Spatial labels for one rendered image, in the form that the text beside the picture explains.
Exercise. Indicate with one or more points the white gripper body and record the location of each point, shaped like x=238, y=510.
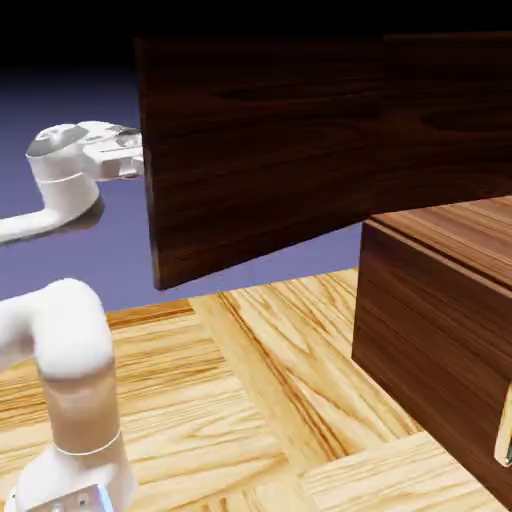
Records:
x=114, y=160

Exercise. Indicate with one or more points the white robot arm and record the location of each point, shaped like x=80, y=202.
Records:
x=66, y=188

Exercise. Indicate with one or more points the dark wood cabinet door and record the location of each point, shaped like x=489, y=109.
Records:
x=256, y=160

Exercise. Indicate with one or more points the dark wood cabinet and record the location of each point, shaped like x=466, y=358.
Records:
x=444, y=120

